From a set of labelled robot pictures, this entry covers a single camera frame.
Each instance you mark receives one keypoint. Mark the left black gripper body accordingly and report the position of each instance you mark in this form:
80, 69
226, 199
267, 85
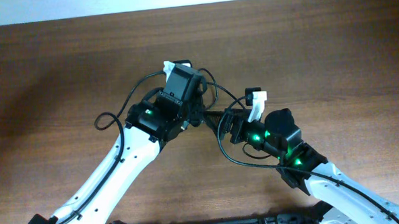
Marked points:
195, 108

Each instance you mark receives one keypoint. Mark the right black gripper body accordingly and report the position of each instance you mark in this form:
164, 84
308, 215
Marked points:
241, 117

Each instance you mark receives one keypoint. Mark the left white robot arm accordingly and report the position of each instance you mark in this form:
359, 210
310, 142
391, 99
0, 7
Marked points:
142, 136

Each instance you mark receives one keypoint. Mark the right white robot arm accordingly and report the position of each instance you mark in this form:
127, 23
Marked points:
300, 166

